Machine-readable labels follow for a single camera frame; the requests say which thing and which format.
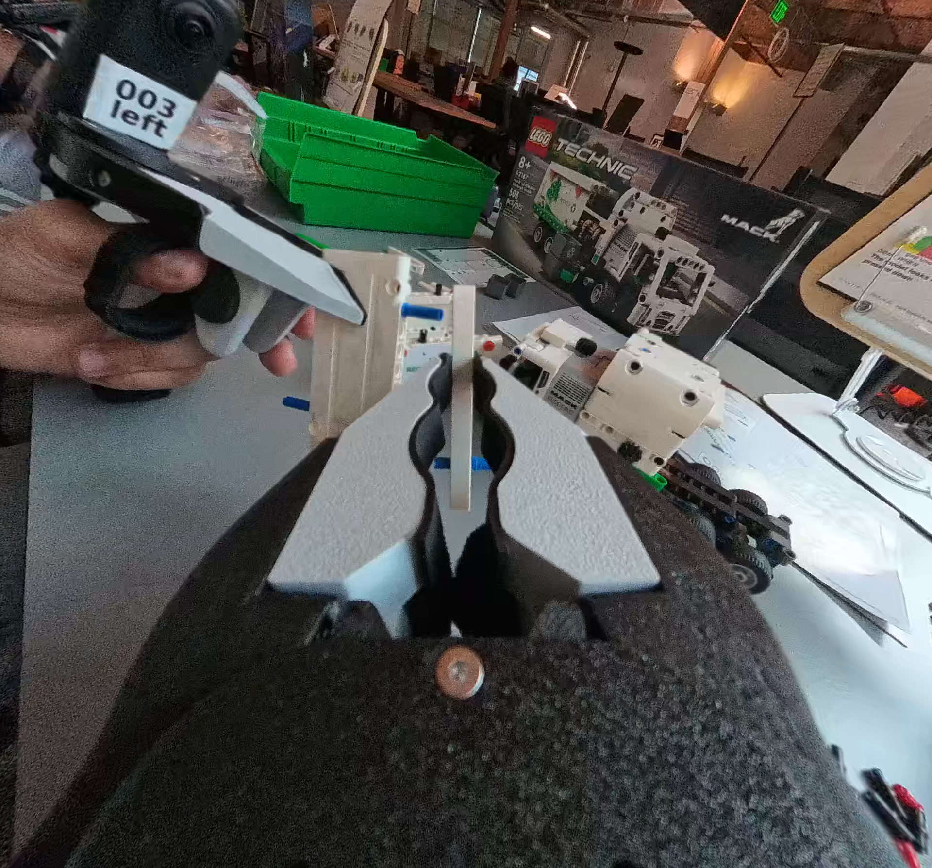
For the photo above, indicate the white lego beam blue pins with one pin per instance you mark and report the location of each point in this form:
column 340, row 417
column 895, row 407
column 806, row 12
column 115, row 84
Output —
column 462, row 344

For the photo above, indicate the clear plastic bag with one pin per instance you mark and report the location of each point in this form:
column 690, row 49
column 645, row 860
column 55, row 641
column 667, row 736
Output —
column 218, row 132

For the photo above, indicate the small grey tray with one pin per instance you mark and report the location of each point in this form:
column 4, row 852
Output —
column 517, row 282
column 497, row 288

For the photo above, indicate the person's left hand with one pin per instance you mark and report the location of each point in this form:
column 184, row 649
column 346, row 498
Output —
column 36, row 293

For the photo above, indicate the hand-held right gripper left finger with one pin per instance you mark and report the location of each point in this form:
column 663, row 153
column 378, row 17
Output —
column 349, row 504

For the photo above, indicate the lego set box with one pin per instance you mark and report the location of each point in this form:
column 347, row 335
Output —
column 655, row 227

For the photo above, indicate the white paper sheet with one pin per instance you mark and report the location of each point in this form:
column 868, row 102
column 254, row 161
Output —
column 823, row 518

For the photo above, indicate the wooden table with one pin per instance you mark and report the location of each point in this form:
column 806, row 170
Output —
column 429, row 102

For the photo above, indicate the green plastic bin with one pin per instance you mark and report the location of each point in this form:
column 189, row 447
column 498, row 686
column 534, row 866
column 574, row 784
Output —
column 378, row 176

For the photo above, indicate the white green lego truck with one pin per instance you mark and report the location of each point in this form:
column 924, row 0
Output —
column 641, row 387

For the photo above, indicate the wooden sign board on stand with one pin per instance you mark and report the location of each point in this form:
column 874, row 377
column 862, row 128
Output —
column 874, row 278

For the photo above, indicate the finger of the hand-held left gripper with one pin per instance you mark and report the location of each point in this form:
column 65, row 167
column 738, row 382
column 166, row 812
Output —
column 277, row 256

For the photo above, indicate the group of small red lego pieces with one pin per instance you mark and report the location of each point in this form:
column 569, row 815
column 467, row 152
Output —
column 899, row 817

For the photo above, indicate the white lego panel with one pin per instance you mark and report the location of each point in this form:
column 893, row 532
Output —
column 357, row 344

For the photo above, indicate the black floor lamp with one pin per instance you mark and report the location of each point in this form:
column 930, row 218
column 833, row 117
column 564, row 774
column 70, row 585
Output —
column 625, row 74

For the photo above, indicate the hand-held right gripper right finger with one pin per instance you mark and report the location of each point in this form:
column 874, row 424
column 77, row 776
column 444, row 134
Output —
column 568, row 511

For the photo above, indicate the white lego truck container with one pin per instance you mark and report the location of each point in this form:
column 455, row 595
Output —
column 426, row 333

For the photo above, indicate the sticker sheet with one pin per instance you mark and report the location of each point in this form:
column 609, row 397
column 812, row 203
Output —
column 466, row 263

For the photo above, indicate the white curved banner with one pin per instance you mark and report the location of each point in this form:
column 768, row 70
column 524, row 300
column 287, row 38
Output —
column 364, row 30

